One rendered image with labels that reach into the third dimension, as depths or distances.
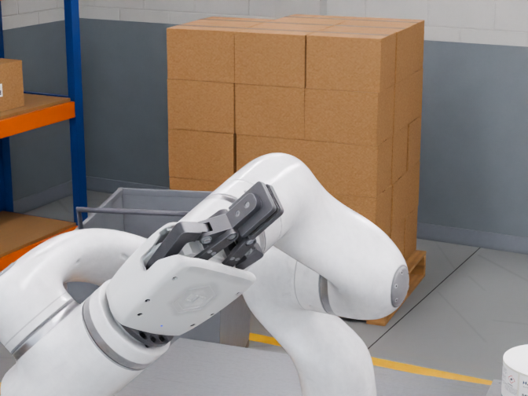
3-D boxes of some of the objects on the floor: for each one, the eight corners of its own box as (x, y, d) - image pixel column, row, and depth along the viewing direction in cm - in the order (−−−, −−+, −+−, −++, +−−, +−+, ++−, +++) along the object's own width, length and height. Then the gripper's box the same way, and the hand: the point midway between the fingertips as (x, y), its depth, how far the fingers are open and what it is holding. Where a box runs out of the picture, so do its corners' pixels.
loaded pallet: (426, 275, 628) (436, 20, 591) (383, 328, 554) (392, 39, 517) (225, 250, 671) (223, 10, 634) (162, 295, 597) (155, 27, 560)
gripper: (60, 271, 101) (198, 140, 93) (177, 297, 112) (309, 181, 104) (83, 342, 97) (230, 211, 89) (203, 361, 108) (341, 247, 100)
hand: (256, 210), depth 97 cm, fingers closed
